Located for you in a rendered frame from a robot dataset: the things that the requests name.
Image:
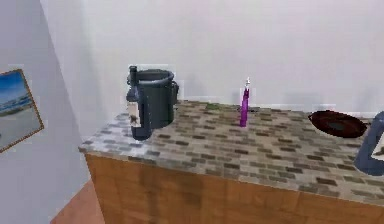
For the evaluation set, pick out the dark red frying pan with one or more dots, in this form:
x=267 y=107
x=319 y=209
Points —
x=336 y=124

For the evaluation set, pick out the small green object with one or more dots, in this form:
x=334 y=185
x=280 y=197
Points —
x=212 y=106

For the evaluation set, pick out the purple spray bottle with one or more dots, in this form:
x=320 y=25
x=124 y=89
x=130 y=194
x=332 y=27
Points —
x=244 y=106

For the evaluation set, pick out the dark blue wine bottle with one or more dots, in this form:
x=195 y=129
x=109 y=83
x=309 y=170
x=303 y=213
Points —
x=136 y=113

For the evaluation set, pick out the wooden counter with stone top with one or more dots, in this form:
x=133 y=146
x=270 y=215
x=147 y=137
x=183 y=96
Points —
x=213 y=173

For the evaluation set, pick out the framed beach picture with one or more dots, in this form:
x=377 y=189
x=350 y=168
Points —
x=15 y=110

